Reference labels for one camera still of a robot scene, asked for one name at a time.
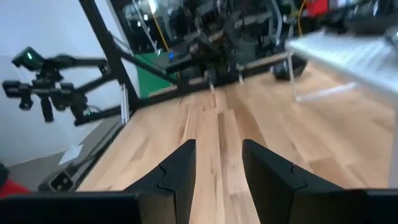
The red object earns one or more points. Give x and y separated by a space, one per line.
14 190

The dark glass cabinet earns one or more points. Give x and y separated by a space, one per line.
127 34

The green panel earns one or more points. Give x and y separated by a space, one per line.
149 81

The black extrusion end bracket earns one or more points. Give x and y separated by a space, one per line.
62 181

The red box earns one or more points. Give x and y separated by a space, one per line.
317 7

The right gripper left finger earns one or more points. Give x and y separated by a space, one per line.
177 186

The white paper sheet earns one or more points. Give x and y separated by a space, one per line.
71 154

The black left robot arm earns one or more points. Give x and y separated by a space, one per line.
217 40

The white perforated metal shelf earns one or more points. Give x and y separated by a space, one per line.
342 53

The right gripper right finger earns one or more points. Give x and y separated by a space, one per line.
273 193

